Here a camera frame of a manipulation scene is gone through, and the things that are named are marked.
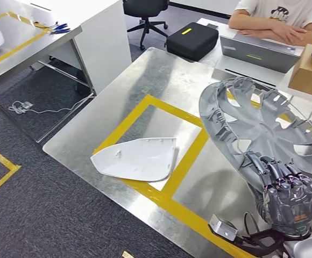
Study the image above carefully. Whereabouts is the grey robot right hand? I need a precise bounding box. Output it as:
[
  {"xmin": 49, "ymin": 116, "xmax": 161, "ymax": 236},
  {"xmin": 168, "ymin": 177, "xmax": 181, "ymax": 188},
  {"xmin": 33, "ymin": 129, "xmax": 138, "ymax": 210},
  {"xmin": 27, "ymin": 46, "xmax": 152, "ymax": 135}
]
[{"xmin": 245, "ymin": 151, "xmax": 312, "ymax": 237}]

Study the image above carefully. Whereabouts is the person's right hand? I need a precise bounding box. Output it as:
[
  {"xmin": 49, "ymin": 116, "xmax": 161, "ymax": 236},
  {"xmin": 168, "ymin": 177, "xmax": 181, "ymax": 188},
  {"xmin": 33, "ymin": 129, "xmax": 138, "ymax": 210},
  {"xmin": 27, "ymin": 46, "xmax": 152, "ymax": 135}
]
[{"xmin": 270, "ymin": 21, "xmax": 307, "ymax": 46}]

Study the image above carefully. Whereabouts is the grey plastic wheel cover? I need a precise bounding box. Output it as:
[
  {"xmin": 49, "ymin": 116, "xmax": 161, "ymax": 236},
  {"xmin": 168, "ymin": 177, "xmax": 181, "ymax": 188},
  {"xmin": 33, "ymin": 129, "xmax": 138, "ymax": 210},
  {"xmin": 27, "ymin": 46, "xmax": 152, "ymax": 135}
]
[{"xmin": 199, "ymin": 77, "xmax": 312, "ymax": 206}]

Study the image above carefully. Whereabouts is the yellow workbench tape grid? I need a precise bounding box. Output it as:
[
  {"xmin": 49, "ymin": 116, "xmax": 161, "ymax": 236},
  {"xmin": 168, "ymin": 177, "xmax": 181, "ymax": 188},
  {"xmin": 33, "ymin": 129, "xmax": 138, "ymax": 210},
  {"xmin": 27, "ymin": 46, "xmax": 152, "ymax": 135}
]
[{"xmin": 92, "ymin": 94, "xmax": 312, "ymax": 258}]

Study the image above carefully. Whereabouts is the large white plastic car part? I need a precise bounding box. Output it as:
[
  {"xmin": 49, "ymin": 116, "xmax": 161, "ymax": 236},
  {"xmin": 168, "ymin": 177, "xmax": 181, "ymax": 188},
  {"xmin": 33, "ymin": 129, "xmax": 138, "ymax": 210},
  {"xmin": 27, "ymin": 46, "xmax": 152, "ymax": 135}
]
[{"xmin": 90, "ymin": 137, "xmax": 179, "ymax": 183}]

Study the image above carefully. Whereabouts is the person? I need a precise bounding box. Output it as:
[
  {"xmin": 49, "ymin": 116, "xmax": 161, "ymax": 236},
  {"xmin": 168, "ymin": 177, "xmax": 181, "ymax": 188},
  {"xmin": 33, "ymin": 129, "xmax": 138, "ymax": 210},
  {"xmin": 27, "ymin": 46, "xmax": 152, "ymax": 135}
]
[{"xmin": 228, "ymin": 0, "xmax": 312, "ymax": 48}]

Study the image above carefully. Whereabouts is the grey laptop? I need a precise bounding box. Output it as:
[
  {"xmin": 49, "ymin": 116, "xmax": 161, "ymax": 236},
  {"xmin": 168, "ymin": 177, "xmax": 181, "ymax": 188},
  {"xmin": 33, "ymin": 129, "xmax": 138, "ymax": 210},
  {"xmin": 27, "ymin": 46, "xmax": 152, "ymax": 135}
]
[{"xmin": 211, "ymin": 33, "xmax": 302, "ymax": 89}]

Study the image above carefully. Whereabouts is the brown cardboard box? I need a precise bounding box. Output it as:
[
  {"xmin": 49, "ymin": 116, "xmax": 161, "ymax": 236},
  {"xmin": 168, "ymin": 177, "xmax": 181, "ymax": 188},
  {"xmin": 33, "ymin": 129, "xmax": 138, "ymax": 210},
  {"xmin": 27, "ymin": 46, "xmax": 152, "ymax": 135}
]
[{"xmin": 288, "ymin": 44, "xmax": 312, "ymax": 101}]

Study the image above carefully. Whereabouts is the black case with yellow stripe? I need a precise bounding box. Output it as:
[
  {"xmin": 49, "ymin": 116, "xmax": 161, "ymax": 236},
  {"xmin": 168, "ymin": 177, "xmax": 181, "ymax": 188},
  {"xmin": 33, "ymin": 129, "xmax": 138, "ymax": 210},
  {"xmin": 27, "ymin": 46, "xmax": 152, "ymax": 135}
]
[{"xmin": 165, "ymin": 21, "xmax": 220, "ymax": 62}]

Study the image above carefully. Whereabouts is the black office chair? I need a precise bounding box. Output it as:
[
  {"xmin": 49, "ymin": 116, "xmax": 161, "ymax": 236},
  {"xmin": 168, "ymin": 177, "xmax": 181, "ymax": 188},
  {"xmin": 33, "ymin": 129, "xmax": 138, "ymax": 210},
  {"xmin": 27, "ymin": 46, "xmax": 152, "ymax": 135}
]
[{"xmin": 122, "ymin": 0, "xmax": 170, "ymax": 51}]

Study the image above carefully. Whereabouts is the white desk cabinet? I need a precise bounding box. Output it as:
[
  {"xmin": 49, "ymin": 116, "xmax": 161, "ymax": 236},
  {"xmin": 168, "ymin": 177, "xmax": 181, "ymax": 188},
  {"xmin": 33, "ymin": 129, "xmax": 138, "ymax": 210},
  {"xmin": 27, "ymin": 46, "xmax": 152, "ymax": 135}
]
[{"xmin": 16, "ymin": 0, "xmax": 132, "ymax": 95}]

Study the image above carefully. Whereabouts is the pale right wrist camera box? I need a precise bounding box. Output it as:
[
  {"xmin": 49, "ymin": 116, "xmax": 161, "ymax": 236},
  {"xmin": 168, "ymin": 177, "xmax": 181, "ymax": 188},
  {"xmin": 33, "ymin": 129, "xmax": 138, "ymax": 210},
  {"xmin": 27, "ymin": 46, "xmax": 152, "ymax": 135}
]
[{"xmin": 209, "ymin": 214, "xmax": 239, "ymax": 243}]

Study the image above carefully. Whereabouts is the metal table frame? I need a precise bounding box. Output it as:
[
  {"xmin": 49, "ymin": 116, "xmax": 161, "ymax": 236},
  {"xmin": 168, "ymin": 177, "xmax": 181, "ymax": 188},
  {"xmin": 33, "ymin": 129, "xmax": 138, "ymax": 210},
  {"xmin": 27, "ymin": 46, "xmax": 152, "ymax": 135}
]
[{"xmin": 0, "ymin": 39, "xmax": 96, "ymax": 144}]

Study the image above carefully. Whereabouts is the white adapter cable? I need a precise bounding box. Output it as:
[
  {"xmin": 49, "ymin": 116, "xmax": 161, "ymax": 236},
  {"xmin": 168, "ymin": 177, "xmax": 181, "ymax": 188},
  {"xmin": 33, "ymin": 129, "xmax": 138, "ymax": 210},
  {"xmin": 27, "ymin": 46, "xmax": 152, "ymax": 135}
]
[{"xmin": 8, "ymin": 93, "xmax": 95, "ymax": 116}]

